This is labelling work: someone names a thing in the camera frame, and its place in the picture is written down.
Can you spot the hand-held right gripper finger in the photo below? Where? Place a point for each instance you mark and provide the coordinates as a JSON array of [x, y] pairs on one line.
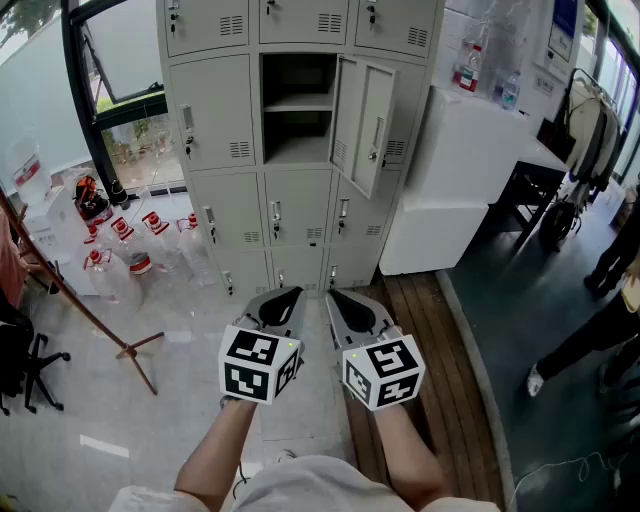
[[377, 311], [337, 325]]

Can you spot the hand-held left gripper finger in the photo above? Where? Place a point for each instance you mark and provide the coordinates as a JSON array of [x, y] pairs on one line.
[[301, 320], [256, 304]]

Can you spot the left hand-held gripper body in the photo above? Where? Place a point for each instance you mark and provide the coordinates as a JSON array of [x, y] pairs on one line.
[[247, 365]]

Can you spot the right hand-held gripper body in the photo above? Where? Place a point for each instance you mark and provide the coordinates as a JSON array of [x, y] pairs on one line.
[[385, 370]]

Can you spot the grey locker door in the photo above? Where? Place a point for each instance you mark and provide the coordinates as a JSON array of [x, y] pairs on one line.
[[367, 125]]

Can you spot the grey metal locker cabinet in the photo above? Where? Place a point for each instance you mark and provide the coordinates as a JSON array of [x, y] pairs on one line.
[[215, 110]]

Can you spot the person's left forearm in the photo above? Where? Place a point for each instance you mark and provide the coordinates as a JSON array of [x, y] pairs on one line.
[[215, 450]]

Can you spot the person's right forearm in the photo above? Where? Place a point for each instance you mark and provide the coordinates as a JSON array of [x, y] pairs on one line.
[[405, 450]]

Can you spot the brown wooden plank platform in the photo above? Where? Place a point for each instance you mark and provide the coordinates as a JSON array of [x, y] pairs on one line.
[[450, 400]]

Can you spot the person's grey shoe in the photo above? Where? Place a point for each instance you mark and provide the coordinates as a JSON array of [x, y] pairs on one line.
[[286, 455]]

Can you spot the person's white shirt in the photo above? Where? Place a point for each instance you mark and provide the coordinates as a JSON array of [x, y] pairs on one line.
[[310, 487]]

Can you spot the black bottle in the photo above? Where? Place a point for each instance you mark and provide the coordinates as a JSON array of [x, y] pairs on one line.
[[120, 195]]

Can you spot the brown wooden coat stand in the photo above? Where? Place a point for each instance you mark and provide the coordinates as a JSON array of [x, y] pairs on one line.
[[75, 300]]

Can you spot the orange black bag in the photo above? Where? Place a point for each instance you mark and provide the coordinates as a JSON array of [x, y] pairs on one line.
[[90, 197]]

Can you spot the white water dispenser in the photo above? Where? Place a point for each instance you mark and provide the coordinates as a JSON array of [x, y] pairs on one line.
[[55, 225]]

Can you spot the black table white top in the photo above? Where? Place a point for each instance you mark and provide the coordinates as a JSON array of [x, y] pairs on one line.
[[542, 155]]

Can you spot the black office chair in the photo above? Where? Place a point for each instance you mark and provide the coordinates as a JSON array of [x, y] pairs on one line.
[[15, 350]]

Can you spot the salmon garment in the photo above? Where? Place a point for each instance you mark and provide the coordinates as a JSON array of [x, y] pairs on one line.
[[9, 260]]

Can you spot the blue label clear bottle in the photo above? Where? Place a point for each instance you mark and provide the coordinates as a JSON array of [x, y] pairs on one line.
[[510, 92]]

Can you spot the red cap clear bottle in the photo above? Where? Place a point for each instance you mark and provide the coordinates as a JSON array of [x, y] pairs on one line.
[[470, 70]]

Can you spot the dispenser water jug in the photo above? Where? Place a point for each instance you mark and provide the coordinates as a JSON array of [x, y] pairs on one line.
[[30, 175]]

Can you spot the clear plastic bag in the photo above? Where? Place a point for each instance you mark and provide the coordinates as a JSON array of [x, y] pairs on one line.
[[500, 40]]

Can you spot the black window frame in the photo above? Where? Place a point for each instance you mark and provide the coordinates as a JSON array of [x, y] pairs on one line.
[[80, 100]]

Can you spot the blue white wall poster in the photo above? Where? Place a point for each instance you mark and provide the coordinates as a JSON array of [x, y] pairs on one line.
[[565, 20]]

